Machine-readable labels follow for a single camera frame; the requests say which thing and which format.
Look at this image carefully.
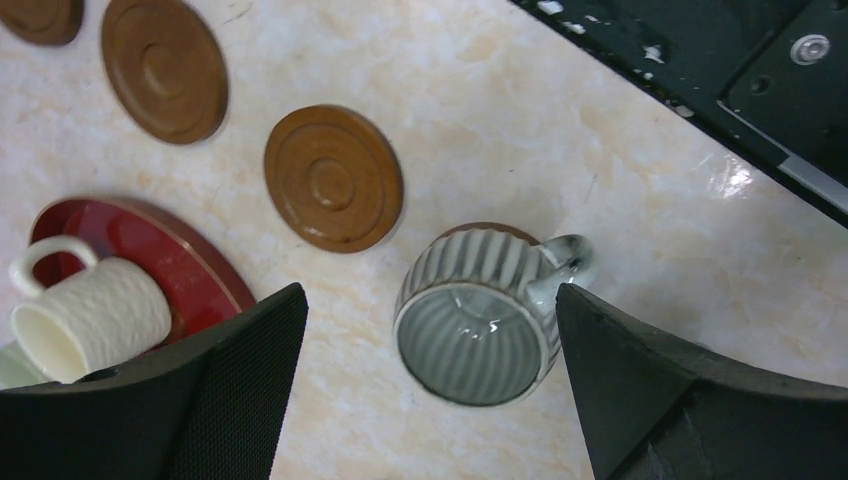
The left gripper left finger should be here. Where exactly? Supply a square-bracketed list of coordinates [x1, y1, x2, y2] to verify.
[1, 283, 308, 479]

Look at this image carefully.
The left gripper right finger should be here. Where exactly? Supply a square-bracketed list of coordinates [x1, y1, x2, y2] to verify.
[556, 284, 847, 479]

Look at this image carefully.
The striped white grey cup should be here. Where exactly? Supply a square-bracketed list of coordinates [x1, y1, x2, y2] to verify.
[393, 230, 599, 408]

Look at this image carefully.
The brown wooden coaster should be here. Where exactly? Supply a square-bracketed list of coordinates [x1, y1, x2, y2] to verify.
[100, 1, 229, 145]
[437, 222, 540, 246]
[1, 0, 85, 46]
[263, 104, 404, 253]

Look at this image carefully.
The light green cup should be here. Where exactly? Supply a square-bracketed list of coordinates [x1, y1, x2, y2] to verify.
[0, 342, 50, 390]

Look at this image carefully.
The red round tray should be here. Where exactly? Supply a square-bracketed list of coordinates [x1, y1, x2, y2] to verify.
[30, 196, 257, 346]

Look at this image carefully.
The cream yellow mug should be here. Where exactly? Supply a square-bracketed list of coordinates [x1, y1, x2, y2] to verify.
[8, 235, 172, 384]

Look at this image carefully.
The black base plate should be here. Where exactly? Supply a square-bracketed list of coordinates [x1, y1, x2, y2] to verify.
[520, 0, 847, 224]

